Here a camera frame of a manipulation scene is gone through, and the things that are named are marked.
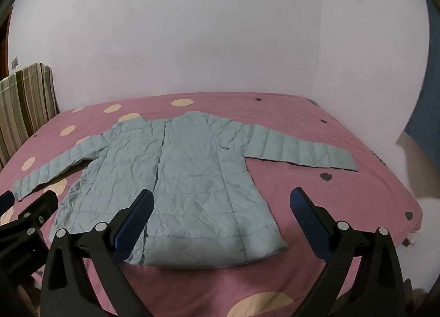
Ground pink polka dot bed sheet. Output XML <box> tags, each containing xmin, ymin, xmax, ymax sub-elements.
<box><xmin>0</xmin><ymin>92</ymin><xmax>423</xmax><ymax>317</ymax></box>

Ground blue curtain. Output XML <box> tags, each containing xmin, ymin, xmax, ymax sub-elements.
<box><xmin>404</xmin><ymin>0</ymin><xmax>440</xmax><ymax>170</ymax></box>

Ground striped cushion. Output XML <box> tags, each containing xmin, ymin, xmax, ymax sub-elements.
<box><xmin>0</xmin><ymin>63</ymin><xmax>60</xmax><ymax>170</ymax></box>

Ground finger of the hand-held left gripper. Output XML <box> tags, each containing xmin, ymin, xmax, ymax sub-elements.
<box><xmin>0</xmin><ymin>191</ymin><xmax>16</xmax><ymax>216</ymax></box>
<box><xmin>0</xmin><ymin>189</ymin><xmax>60</xmax><ymax>237</ymax></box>

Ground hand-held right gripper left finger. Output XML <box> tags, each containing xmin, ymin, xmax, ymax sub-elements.
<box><xmin>39</xmin><ymin>188</ymin><xmax>155</xmax><ymax>317</ymax></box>

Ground light blue puffer jacket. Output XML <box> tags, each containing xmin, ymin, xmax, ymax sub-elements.
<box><xmin>13</xmin><ymin>111</ymin><xmax>359</xmax><ymax>267</ymax></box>

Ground brown wooden frame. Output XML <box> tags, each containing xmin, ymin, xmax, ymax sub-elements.
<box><xmin>0</xmin><ymin>8</ymin><xmax>13</xmax><ymax>80</ymax></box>

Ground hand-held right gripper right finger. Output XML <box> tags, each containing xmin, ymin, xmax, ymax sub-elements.
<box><xmin>290</xmin><ymin>187</ymin><xmax>407</xmax><ymax>317</ymax></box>

